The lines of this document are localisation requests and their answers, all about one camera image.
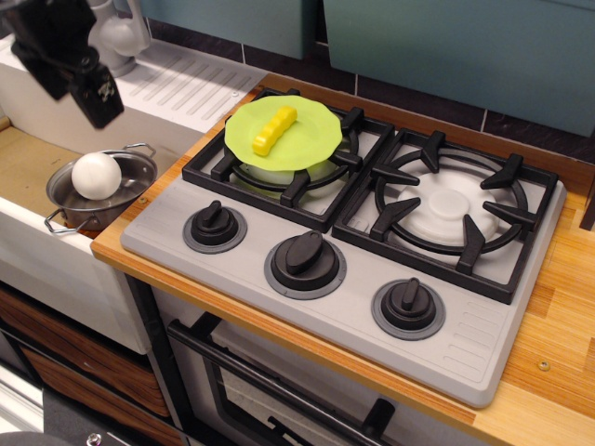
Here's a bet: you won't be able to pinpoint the lime green plate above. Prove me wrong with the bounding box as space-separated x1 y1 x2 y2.
224 95 342 172

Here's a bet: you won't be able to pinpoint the black right stove knob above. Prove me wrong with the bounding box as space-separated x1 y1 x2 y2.
371 278 446 341

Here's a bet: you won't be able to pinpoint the black left burner grate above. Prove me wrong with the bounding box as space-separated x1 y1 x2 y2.
182 88 396 232

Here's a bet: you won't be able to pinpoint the grey toy stove top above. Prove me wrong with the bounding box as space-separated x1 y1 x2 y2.
121 177 539 407

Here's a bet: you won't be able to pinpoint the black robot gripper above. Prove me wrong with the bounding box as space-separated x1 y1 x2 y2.
1 0 125 129

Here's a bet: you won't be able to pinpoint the toy oven door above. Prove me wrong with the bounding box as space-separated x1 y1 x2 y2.
167 313 477 445

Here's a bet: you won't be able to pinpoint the black burner grate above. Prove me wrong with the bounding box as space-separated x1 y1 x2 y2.
182 88 396 232
333 129 566 304

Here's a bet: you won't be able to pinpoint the black left stove knob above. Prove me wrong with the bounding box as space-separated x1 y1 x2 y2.
182 200 247 255

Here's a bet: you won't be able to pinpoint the white toy sink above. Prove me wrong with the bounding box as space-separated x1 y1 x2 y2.
0 11 269 357

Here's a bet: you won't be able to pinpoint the white right burner disc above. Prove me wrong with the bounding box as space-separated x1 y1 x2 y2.
396 160 515 246

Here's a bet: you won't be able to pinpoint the grey toy faucet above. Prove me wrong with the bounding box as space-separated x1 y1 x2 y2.
87 0 151 78

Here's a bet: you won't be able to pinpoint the black middle stove knob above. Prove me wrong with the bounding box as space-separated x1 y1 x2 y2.
264 230 347 300

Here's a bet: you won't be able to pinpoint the wooden drawer fronts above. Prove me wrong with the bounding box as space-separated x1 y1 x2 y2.
1 283 182 445

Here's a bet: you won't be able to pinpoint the white toy mushroom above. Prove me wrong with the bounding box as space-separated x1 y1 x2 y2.
71 152 122 201

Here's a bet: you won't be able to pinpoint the stainless steel pot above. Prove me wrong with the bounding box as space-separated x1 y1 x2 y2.
44 142 158 235

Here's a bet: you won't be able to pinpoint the black stove knob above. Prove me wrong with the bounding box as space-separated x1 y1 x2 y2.
371 278 446 341
264 230 347 300
182 200 247 255

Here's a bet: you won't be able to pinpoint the black right burner grate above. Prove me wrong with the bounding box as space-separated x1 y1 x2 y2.
333 129 566 304

